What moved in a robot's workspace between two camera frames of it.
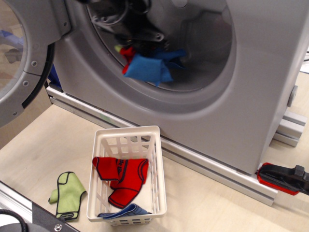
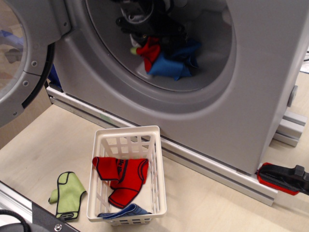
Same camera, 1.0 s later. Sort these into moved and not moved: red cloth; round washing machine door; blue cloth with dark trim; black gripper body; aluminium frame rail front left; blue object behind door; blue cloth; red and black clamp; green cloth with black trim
Moved: red cloth; black gripper body; blue cloth
Not moved: blue cloth with dark trim; blue object behind door; aluminium frame rail front left; red and black clamp; green cloth with black trim; round washing machine door
